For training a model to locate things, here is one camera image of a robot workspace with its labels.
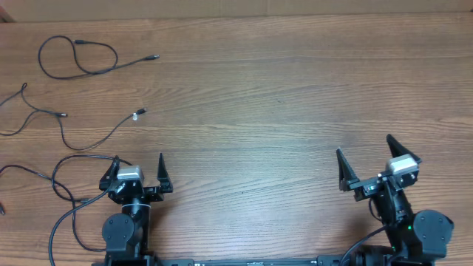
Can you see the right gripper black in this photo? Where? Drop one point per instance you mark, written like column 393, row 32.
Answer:
column 366, row 188

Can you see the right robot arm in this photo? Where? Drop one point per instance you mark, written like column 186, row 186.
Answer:
column 405, row 237

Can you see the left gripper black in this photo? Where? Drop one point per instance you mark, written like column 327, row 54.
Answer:
column 156, row 193

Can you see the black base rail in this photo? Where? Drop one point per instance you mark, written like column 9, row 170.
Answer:
column 255, row 262

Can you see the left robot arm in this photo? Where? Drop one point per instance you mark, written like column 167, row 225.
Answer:
column 126, row 234

